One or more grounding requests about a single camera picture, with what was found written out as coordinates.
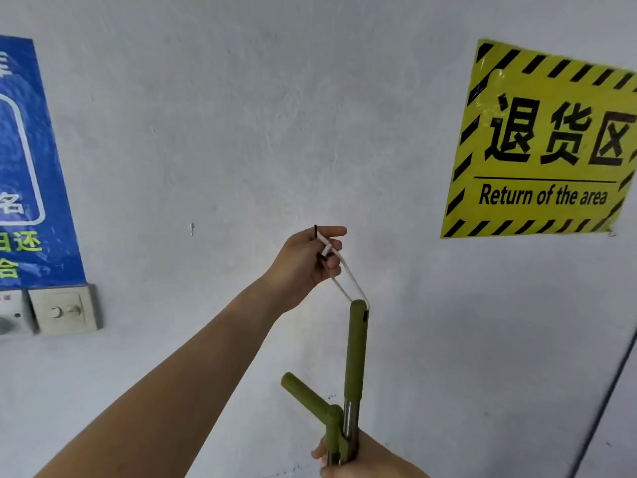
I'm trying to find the yellow black striped sign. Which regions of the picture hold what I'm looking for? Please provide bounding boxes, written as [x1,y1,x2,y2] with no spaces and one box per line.
[440,39,637,240]

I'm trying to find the person's left forearm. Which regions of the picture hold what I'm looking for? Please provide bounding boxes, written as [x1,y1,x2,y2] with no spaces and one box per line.
[35,278,285,478]

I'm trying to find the green dustpan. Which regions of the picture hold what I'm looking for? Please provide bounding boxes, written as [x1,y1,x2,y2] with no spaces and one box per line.
[281,372,345,466]

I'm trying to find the green broom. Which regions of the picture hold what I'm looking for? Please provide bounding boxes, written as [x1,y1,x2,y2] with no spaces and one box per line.
[314,224,372,466]

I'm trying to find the blue wall sign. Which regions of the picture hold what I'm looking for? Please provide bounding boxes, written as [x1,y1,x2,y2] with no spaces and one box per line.
[0,35,86,292]

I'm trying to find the person's left hand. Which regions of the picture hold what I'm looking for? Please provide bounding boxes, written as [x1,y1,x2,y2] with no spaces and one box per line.
[263,225,348,314]

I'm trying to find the white wall switch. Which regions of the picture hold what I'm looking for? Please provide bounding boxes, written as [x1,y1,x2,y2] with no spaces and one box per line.
[27,284,103,337]
[0,289,38,338]

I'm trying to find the person's right hand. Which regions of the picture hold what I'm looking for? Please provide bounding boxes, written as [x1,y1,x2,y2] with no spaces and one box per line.
[311,430,429,478]

